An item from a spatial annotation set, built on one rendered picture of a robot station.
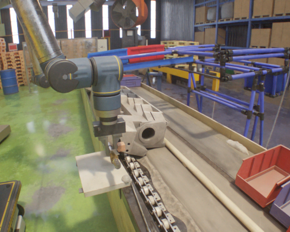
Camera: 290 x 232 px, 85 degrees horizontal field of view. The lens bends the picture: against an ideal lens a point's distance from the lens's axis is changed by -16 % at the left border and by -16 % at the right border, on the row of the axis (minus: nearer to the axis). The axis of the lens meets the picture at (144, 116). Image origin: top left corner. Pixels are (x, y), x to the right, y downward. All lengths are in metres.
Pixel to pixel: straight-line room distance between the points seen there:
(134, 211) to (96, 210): 1.08
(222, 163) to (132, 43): 7.22
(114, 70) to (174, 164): 0.61
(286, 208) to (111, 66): 0.91
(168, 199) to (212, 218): 0.20
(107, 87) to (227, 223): 0.67
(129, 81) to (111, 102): 2.10
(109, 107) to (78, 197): 1.41
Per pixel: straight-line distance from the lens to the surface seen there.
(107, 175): 0.88
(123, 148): 0.85
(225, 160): 1.13
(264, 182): 1.05
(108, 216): 1.75
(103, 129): 0.74
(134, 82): 2.81
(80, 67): 0.63
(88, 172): 0.91
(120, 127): 0.75
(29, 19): 0.78
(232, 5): 12.96
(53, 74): 0.61
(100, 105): 0.69
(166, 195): 0.85
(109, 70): 0.66
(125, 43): 7.78
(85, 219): 1.76
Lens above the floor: 1.34
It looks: 21 degrees down
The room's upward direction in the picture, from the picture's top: straight up
